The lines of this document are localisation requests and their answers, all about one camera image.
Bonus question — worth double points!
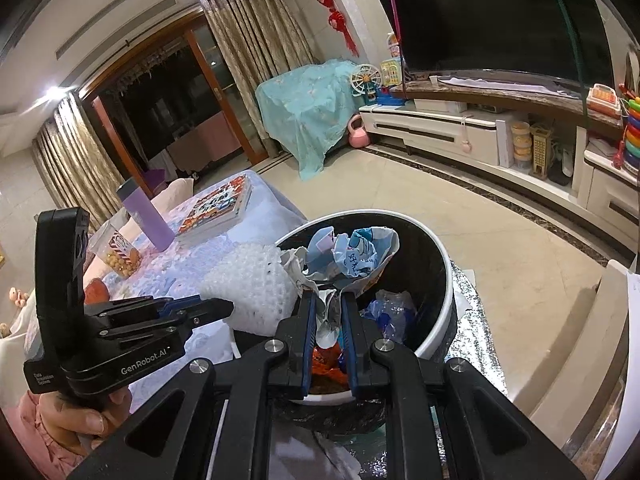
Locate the toy cash register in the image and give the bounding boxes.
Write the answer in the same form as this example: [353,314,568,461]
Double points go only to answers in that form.
[586,84,623,120]

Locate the white television cabinet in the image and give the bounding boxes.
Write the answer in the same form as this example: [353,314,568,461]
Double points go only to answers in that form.
[359,77,640,241]

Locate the colourful toy house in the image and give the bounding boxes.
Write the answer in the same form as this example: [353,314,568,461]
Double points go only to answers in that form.
[380,59,405,88]

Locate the light blue printed wrapper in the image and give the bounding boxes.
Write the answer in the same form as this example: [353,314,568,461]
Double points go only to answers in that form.
[280,226,401,311]

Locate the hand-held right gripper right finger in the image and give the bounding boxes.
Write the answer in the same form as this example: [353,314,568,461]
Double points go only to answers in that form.
[340,290,586,480]

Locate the person's left forearm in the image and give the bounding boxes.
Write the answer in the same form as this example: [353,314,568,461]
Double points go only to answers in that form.
[15,390,86,480]

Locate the covered sofa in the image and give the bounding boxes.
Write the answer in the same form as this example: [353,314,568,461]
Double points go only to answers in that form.
[0,176,197,361]

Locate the gold patterned curtain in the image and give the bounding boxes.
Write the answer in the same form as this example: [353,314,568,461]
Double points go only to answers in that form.
[200,0,317,158]
[32,92,131,233]

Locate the yellow stacked containers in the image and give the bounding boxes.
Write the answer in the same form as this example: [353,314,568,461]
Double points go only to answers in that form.
[511,121,532,167]

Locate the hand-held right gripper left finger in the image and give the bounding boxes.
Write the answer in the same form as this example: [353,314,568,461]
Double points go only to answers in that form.
[67,287,321,480]

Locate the red apple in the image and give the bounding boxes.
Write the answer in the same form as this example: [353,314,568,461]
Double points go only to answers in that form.
[84,280,110,306]

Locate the orange snack packet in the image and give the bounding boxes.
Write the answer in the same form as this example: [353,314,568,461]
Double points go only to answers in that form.
[310,342,351,393]

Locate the purple water bottle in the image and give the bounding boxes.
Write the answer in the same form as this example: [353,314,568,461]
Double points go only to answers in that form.
[116,177,177,252]

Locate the pink hanging cloth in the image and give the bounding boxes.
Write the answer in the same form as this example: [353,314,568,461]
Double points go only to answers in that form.
[165,110,241,171]

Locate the wooden sliding glass door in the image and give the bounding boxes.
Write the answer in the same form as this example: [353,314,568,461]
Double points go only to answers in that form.
[77,12,286,186]

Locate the rainbow stacking rings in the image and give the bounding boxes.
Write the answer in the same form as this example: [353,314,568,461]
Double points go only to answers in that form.
[612,85,640,176]

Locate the clear popcorn jar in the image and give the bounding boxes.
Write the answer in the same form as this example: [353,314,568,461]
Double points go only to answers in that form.
[90,220,142,280]

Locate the yellow toy building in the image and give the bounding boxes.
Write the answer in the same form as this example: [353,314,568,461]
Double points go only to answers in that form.
[529,125,553,178]

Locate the toy ferris wheel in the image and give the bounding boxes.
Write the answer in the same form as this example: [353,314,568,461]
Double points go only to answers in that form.
[350,64,382,108]

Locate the pink kettlebell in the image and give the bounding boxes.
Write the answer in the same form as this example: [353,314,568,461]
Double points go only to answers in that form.
[347,115,371,149]

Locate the teal floral cover cloth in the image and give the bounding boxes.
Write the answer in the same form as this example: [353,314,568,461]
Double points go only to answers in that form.
[256,59,363,183]

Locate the white bin with black liner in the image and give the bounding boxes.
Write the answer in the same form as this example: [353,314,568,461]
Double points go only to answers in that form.
[274,209,458,436]

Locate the red lantern string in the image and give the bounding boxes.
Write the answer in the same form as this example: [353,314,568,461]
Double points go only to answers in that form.
[295,0,361,58]

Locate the white bubble wrap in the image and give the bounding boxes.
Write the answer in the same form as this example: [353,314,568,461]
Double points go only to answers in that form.
[200,242,301,336]

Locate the black flat television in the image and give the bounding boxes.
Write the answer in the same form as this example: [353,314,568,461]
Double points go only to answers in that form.
[369,0,613,98]

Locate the blue clear plastic bag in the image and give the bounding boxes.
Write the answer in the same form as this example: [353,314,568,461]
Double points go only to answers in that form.
[360,290,418,346]

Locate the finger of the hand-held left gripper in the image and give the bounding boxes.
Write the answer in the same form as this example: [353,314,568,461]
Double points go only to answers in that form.
[84,295,202,330]
[100,297,236,343]

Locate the silver foil mat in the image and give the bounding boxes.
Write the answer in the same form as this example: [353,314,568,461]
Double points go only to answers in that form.
[380,259,508,480]

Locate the person's left hand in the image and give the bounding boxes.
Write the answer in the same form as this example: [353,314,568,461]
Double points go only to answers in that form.
[40,387,133,456]

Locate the stack of colourful books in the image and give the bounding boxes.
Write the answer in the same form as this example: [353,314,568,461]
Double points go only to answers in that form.
[176,176,253,241]

